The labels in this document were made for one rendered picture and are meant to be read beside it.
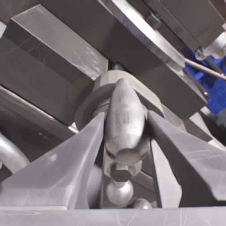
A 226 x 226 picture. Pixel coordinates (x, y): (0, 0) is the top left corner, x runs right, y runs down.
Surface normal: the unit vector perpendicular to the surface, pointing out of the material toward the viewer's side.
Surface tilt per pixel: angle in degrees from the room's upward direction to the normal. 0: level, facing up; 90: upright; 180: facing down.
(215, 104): 90
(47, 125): 90
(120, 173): 90
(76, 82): 90
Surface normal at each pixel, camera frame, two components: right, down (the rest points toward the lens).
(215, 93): 0.00, 0.58
